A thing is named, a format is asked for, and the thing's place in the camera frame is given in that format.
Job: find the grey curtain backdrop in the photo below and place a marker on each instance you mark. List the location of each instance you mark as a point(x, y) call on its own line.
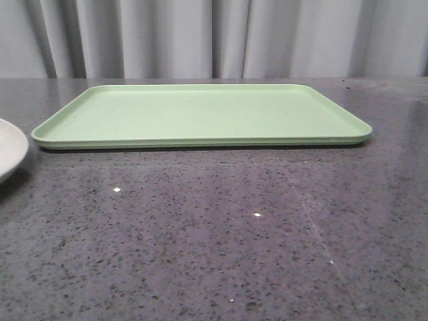
point(213, 39)

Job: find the white round plate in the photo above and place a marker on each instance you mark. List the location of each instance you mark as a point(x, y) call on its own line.
point(14, 147)

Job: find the green rectangular tray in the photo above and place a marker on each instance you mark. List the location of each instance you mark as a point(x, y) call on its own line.
point(199, 115)

